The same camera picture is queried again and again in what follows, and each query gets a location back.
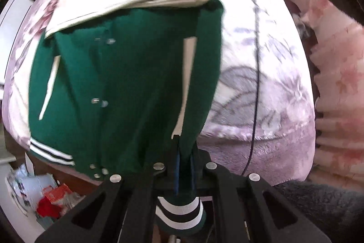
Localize thin black cable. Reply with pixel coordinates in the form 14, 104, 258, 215
242, 0, 262, 175

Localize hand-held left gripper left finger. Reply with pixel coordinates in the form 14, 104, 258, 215
34, 134, 181, 243

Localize plastic bags with red packets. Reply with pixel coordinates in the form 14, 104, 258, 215
6, 163, 86, 229

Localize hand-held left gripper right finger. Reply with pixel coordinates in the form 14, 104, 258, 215
190, 143, 333, 243

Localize dark grey fuzzy fabric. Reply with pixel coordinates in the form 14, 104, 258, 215
273, 179, 364, 243

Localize green and white varsity jacket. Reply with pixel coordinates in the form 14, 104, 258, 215
28, 0, 245, 235

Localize pink floral curtain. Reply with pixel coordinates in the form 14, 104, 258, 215
296, 0, 364, 184

